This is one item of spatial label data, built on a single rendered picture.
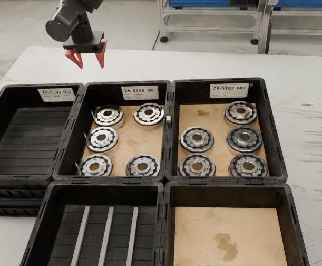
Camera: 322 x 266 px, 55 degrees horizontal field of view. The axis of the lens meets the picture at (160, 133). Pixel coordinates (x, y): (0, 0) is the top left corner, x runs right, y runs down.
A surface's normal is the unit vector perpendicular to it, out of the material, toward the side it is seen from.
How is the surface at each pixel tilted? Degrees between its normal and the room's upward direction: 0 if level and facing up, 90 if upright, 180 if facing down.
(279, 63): 0
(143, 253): 0
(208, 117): 0
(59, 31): 92
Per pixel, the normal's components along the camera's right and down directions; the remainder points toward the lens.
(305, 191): -0.09, -0.67
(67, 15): 0.55, -0.35
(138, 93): -0.07, 0.75
